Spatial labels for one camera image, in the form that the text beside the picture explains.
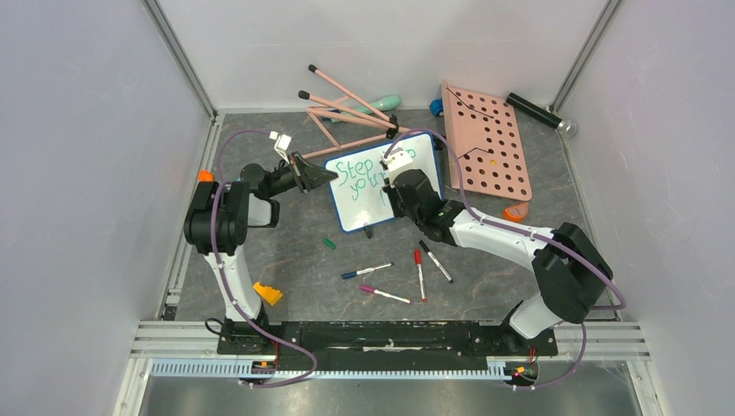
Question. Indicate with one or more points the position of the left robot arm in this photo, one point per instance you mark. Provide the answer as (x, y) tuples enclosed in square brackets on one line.
[(216, 226)]

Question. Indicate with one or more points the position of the black whiteboard marker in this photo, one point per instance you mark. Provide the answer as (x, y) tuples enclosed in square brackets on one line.
[(436, 261)]

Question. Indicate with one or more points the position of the blue toy car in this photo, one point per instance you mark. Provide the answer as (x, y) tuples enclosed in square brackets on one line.
[(436, 108)]

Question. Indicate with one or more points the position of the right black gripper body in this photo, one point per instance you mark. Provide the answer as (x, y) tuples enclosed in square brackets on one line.
[(396, 188)]

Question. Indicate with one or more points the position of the red whiteboard marker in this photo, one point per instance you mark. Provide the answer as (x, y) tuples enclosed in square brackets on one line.
[(418, 263)]

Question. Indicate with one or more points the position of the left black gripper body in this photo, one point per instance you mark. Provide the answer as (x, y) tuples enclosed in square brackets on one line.
[(291, 175)]

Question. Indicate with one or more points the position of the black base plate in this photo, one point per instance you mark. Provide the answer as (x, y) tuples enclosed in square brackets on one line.
[(381, 345)]

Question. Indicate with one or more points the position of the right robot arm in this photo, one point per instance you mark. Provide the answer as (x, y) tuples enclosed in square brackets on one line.
[(570, 272)]

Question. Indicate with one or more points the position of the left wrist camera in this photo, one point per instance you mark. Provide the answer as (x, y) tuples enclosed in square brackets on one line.
[(281, 144)]

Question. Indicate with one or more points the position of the orange clip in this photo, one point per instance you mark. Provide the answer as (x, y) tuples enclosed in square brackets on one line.
[(205, 176)]

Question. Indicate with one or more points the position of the orange tape roll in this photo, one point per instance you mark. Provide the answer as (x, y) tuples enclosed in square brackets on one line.
[(516, 213)]

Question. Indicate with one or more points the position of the pink whiteboard marker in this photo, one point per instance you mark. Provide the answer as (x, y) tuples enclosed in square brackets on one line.
[(378, 292)]

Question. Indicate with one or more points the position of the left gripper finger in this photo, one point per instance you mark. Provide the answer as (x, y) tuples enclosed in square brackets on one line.
[(314, 179), (308, 168)]

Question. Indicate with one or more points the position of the pink perforated board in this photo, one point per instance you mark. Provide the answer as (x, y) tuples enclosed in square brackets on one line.
[(482, 130)]

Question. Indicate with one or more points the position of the mint green bottle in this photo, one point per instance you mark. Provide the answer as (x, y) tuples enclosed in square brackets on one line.
[(385, 104)]

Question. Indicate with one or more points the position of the black flashlight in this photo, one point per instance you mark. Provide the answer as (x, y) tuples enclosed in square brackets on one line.
[(566, 128)]

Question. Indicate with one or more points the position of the pink folding tripod stand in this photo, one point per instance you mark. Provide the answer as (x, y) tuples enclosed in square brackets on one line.
[(349, 109)]

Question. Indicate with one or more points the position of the blue whiteboard marker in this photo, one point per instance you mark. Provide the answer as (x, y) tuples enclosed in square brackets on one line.
[(369, 270)]

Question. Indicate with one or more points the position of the yellow plastic wedge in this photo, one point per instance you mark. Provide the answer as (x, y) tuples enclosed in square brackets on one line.
[(270, 295)]

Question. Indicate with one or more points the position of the green marker cap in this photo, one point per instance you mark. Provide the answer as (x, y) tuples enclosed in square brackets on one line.
[(329, 243)]

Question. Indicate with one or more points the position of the blue framed whiteboard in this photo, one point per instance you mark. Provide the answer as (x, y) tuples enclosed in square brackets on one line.
[(357, 190)]

